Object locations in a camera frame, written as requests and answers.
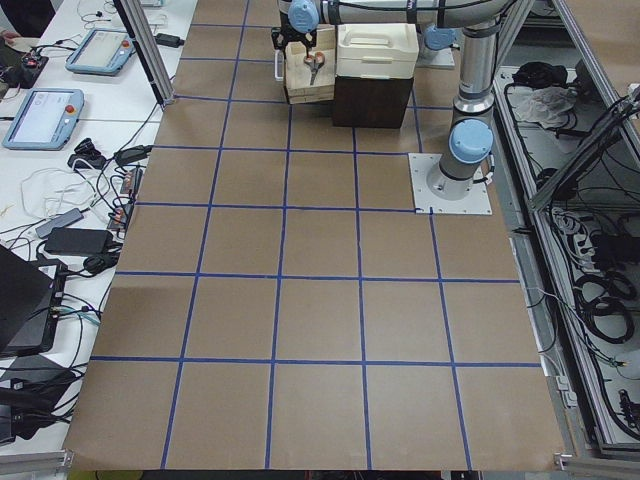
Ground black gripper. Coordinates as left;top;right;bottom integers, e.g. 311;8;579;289
279;24;317;56

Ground grey orange scissors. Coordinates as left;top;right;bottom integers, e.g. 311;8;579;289
304;51;325;86

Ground wooden drawer with white handle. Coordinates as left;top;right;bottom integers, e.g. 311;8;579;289
274;25;336;104

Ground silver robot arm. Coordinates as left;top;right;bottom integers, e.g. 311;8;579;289
272;1;532;201

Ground dark wooden drawer cabinet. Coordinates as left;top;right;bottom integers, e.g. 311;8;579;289
332;76;414;129

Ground cream plastic storage box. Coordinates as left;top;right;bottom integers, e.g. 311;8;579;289
336;23;419;80

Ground black power brick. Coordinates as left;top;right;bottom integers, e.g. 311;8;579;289
155;33;184;48

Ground upper blue teach pendant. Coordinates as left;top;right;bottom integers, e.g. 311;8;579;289
65;28;133;76

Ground blue teach pendant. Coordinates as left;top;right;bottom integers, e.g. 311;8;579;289
65;28;133;76
2;88;84;151

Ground crumpled white cloth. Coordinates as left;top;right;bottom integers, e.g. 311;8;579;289
514;86;577;129

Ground lower blue teach pendant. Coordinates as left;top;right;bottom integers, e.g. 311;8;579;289
2;88;84;151

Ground black power adapter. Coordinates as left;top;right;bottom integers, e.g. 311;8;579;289
44;228;113;256

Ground black laptop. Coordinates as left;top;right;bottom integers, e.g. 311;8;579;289
1;247;67;358

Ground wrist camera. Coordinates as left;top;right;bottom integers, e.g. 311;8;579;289
271;27;283;51

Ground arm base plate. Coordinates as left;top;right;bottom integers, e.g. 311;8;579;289
416;47;455;70

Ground aluminium frame post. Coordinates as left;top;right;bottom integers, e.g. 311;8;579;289
114;0;174;109

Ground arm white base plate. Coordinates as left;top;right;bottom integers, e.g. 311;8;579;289
408;153;492;215

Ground white coiled cable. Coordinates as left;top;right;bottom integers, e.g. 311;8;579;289
19;167;104;219

